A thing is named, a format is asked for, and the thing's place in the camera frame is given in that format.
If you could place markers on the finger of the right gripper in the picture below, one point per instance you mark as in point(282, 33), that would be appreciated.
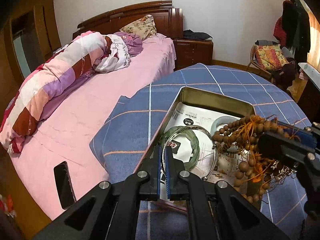
point(307, 136)

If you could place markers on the hanging dark coats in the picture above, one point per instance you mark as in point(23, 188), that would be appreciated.
point(292, 29)

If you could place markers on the dark green jade bangle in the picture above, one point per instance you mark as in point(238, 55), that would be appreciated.
point(184, 143)

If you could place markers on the desk with patterned cover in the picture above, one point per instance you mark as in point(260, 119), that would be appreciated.
point(309, 99)

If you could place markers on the patchwork pink quilt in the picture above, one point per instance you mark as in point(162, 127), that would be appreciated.
point(90, 52)

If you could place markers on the colourful chair cushion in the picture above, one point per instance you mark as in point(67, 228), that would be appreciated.
point(270, 57)

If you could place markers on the dark clothes on nightstand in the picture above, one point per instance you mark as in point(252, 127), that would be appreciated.
point(198, 36)

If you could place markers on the wooden nightstand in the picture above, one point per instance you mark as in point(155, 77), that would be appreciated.
point(190, 52)

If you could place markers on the black phone on bed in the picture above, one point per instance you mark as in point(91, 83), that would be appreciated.
point(64, 185)

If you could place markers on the window curtain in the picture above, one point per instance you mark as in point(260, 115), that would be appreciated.
point(314, 53)

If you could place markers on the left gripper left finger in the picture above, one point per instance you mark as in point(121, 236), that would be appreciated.
point(149, 175)

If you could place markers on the wooden bed pink sheet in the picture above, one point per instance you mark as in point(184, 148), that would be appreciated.
point(71, 120)

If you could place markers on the purple garment on bed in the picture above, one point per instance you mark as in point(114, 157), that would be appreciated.
point(132, 41)

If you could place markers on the printed paper in tin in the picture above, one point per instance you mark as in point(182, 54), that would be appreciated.
point(228, 161)

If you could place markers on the pale jade bangle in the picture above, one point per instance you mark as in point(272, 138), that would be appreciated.
point(221, 127)

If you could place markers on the wooden chair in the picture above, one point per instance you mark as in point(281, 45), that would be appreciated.
point(285, 76)

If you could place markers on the pink metal tin box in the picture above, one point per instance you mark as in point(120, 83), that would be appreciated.
point(208, 100)

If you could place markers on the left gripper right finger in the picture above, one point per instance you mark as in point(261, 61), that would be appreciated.
point(176, 177)

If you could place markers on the floral pillow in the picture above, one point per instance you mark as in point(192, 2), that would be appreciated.
point(143, 27)

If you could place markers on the wooden wardrobe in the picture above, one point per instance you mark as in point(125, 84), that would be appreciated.
point(28, 38)

